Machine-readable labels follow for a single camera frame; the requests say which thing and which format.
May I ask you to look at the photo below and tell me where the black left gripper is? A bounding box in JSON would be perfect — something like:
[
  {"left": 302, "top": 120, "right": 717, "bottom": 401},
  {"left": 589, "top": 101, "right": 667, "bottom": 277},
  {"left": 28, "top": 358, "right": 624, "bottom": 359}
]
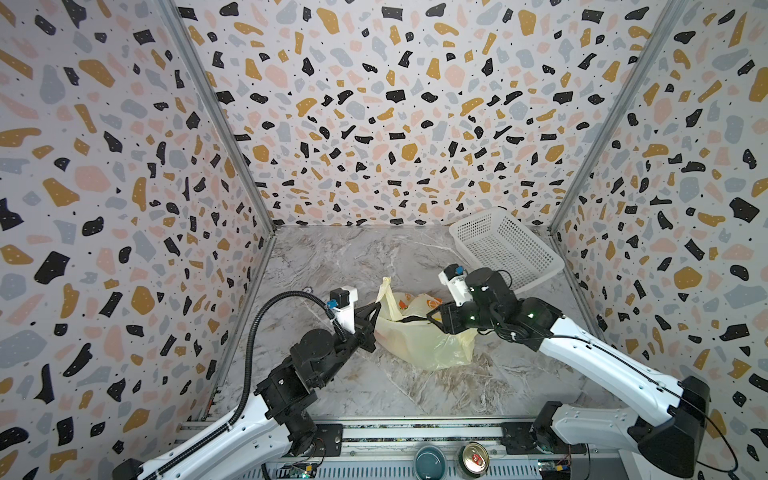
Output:
[{"left": 313, "top": 300, "right": 380, "bottom": 388}]

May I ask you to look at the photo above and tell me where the white plastic mesh basket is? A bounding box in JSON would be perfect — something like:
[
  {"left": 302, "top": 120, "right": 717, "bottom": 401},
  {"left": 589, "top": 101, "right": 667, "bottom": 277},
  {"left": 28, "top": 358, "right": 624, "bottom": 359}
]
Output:
[{"left": 449, "top": 208, "right": 564, "bottom": 294}]

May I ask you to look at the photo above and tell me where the yellow plastic bag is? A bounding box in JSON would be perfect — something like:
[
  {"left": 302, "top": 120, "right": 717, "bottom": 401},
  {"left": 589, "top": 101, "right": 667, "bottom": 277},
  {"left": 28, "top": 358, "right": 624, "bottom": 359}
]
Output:
[{"left": 375, "top": 277, "right": 477, "bottom": 371}]

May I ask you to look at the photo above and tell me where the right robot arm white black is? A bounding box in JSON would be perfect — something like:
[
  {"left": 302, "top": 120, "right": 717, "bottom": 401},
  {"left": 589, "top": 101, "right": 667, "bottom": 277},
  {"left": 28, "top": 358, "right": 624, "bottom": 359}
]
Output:
[{"left": 427, "top": 264, "right": 710, "bottom": 478}]

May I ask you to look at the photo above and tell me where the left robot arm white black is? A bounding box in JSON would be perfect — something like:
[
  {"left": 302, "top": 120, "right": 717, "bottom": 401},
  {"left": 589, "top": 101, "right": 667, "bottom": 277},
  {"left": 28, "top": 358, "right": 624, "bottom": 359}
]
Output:
[{"left": 111, "top": 302, "right": 381, "bottom": 479}]

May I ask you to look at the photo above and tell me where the left green circuit board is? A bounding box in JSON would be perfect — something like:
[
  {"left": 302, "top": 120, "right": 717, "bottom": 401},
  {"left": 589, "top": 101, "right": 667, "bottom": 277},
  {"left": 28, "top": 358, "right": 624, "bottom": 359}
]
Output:
[{"left": 275, "top": 462, "right": 318, "bottom": 479}]

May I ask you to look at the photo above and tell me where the green circuit board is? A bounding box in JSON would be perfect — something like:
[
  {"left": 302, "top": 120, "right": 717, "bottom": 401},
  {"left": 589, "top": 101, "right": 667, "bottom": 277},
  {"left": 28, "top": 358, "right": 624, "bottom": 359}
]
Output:
[
  {"left": 275, "top": 462, "right": 318, "bottom": 479},
  {"left": 537, "top": 460, "right": 571, "bottom": 480}
]

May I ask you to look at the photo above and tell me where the teal round cup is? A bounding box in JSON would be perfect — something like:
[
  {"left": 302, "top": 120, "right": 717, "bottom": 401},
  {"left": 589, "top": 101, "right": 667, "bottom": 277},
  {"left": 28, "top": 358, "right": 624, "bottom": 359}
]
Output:
[{"left": 414, "top": 445, "right": 447, "bottom": 480}]

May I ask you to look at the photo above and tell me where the metal drink can top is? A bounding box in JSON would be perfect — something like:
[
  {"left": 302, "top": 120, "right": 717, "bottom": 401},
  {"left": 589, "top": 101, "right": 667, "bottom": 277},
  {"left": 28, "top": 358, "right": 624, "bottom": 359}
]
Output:
[{"left": 457, "top": 442, "right": 490, "bottom": 479}]

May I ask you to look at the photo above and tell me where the right green circuit board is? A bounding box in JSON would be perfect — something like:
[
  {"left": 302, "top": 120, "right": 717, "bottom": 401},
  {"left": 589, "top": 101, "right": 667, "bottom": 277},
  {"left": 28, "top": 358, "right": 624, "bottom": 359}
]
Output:
[{"left": 537, "top": 460, "right": 571, "bottom": 480}]

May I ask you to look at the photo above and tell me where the white box corner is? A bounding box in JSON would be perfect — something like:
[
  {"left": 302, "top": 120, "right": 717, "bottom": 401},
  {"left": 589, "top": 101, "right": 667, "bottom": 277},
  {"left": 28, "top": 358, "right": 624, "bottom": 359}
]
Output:
[{"left": 617, "top": 446, "right": 685, "bottom": 480}]

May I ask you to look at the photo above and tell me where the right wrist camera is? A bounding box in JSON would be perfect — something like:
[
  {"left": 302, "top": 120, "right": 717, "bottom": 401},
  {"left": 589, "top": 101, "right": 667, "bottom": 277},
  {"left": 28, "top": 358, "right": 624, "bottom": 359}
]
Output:
[{"left": 438, "top": 263, "right": 473, "bottom": 307}]

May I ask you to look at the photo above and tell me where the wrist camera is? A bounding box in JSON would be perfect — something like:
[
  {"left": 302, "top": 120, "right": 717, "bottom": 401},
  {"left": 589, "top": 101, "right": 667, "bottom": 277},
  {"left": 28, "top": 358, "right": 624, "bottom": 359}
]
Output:
[
  {"left": 438, "top": 263, "right": 473, "bottom": 307},
  {"left": 327, "top": 286, "right": 358, "bottom": 334}
]

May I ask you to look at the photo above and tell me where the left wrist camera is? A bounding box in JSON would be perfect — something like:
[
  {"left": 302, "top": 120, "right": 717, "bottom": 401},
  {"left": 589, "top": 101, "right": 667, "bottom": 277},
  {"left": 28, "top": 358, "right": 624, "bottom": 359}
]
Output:
[{"left": 327, "top": 286, "right": 358, "bottom": 334}]

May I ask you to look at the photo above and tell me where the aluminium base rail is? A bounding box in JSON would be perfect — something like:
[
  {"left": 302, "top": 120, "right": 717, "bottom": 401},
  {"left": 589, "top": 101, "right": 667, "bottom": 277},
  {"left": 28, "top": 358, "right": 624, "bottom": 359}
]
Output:
[{"left": 167, "top": 416, "right": 670, "bottom": 480}]

